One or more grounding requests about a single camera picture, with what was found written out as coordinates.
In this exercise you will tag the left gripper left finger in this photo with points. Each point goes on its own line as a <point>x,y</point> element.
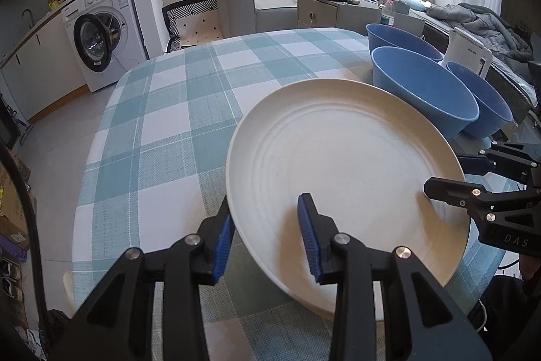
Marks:
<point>115,321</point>

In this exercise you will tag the teal checked tablecloth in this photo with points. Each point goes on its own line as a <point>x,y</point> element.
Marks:
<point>156,168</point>

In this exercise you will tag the beige side cabinet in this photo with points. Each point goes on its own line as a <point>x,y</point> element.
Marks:
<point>323,13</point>

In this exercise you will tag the cardboard box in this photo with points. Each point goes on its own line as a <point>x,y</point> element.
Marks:
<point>13,224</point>

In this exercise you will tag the person's right hand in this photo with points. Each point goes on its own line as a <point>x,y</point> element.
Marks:
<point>528,266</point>

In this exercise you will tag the white kitchen counter cabinet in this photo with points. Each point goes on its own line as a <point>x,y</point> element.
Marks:
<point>42,73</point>

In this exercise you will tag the patterned folding chair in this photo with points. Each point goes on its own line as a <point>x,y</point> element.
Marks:
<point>191,23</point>

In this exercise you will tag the clear water bottle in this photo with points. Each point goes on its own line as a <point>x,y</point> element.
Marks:
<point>387,13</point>

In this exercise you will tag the far blue bowl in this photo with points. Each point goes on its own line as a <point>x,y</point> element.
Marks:
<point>389,36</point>

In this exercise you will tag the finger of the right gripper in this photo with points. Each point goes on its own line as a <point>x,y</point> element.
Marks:
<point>461,194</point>
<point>514,161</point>

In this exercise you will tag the right blue bowl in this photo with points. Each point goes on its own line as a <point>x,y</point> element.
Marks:
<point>494,113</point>

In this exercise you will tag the grey jacket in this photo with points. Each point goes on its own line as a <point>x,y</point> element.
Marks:
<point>493,31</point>

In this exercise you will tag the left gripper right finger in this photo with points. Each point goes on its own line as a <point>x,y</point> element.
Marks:
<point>421,320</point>

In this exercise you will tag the white washing machine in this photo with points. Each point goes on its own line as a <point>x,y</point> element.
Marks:
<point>106,39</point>

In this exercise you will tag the large blue bowl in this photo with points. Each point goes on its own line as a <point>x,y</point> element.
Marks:
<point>430,88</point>

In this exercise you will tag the large cream plate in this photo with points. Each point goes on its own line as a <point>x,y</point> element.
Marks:
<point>364,155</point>

